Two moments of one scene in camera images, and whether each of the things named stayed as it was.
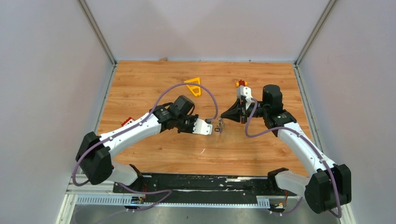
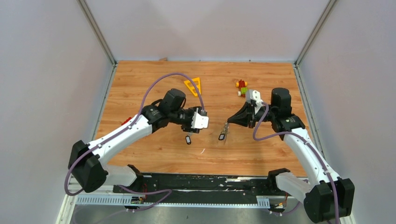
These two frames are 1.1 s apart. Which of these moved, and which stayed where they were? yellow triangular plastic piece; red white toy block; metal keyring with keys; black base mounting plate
Moved: metal keyring with keys
Stayed: red white toy block; black base mounting plate; yellow triangular plastic piece
